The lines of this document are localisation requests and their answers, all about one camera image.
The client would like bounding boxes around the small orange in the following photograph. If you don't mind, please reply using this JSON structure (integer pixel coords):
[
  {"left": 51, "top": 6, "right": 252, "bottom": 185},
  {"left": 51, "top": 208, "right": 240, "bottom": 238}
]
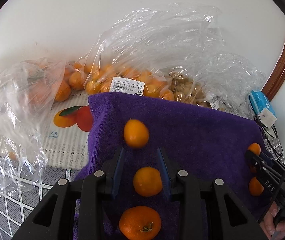
[
  {"left": 133, "top": 166, "right": 163, "bottom": 197},
  {"left": 123, "top": 119, "right": 149, "bottom": 148}
]

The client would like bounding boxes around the large orange with stem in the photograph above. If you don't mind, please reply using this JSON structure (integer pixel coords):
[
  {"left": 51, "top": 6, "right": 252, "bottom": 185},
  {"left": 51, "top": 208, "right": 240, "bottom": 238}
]
[{"left": 119, "top": 206, "right": 161, "bottom": 239}]

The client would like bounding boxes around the small orange front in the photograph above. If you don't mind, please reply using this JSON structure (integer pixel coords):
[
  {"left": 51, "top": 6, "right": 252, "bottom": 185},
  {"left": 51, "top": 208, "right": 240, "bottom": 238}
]
[{"left": 123, "top": 119, "right": 149, "bottom": 148}]

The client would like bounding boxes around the person's right hand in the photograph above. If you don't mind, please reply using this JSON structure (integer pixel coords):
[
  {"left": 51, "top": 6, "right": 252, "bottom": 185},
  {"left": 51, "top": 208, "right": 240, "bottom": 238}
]
[{"left": 259, "top": 201, "right": 285, "bottom": 238}]

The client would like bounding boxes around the purple towel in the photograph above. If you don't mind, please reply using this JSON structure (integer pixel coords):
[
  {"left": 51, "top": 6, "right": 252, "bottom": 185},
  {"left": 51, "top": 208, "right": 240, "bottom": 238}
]
[{"left": 76, "top": 92, "right": 269, "bottom": 239}]

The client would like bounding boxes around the blue white box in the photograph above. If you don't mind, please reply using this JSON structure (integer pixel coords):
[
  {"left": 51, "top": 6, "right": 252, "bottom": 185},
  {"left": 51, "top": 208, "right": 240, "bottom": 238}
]
[{"left": 249, "top": 90, "right": 277, "bottom": 129}]

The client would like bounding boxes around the grey checked tablecloth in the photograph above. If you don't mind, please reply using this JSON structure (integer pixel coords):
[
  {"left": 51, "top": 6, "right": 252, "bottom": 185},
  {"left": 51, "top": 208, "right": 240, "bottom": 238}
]
[{"left": 0, "top": 166, "right": 79, "bottom": 239}]

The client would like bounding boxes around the clear bag of oranges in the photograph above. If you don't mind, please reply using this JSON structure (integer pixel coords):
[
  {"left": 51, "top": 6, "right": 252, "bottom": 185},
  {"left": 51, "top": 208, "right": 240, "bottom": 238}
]
[{"left": 82, "top": 3, "right": 266, "bottom": 116}]

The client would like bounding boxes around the clear bag left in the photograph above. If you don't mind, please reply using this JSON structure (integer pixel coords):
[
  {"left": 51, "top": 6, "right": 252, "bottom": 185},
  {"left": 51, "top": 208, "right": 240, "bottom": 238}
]
[{"left": 0, "top": 58, "right": 66, "bottom": 193}]

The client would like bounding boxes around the brown wooden door frame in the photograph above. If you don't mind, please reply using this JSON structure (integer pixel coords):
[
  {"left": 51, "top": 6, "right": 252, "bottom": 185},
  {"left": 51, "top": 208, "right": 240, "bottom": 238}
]
[{"left": 262, "top": 43, "right": 285, "bottom": 101}]

